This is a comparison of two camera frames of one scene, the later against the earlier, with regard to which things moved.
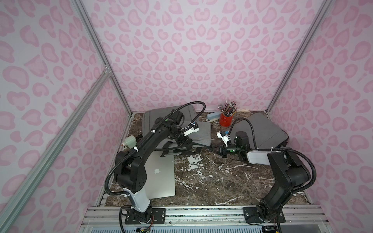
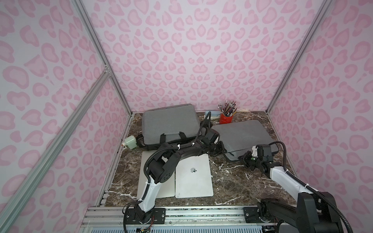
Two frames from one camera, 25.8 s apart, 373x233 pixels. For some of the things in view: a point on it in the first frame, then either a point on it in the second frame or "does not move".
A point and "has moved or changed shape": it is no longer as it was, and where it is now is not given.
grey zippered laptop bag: x=150 y=116 has moved or changed shape
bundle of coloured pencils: x=228 y=109 does not move
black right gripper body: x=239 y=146 -> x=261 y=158
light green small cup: x=130 y=141 does not move
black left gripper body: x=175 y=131 -> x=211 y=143
